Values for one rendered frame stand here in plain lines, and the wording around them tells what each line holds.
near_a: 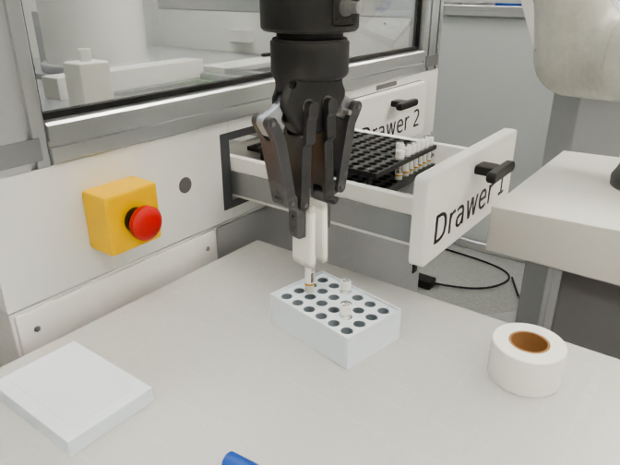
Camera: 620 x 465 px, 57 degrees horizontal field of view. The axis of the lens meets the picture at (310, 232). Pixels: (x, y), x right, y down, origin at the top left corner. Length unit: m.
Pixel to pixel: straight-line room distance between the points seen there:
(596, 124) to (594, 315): 0.82
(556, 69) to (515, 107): 1.51
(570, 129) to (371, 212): 1.08
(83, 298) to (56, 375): 0.14
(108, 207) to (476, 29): 2.07
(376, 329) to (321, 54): 0.28
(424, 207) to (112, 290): 0.39
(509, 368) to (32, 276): 0.50
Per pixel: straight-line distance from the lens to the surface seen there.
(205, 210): 0.81
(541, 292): 1.88
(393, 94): 1.16
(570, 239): 0.84
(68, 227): 0.69
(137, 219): 0.65
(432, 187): 0.64
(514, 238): 0.86
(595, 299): 1.00
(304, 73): 0.53
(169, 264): 0.79
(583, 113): 1.70
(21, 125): 0.64
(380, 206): 0.69
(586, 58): 0.97
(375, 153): 0.82
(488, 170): 0.74
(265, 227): 0.92
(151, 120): 0.73
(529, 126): 2.50
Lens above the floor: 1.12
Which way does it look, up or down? 24 degrees down
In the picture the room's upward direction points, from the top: straight up
